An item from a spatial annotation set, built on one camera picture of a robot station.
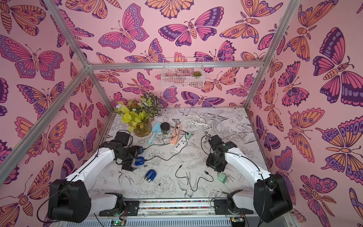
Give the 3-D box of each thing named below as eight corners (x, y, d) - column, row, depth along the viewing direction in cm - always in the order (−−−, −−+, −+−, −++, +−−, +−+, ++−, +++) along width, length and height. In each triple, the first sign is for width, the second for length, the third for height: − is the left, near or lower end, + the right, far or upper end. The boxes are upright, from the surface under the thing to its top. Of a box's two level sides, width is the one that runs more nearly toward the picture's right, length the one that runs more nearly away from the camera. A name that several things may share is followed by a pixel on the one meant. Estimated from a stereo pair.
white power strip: (173, 149, 98) (173, 147, 95) (183, 136, 104) (183, 134, 102) (180, 153, 96) (179, 151, 93) (190, 140, 102) (190, 138, 100)
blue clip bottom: (144, 179, 86) (143, 177, 83) (151, 169, 89) (150, 167, 87) (151, 183, 84) (149, 181, 81) (157, 173, 88) (156, 171, 85)
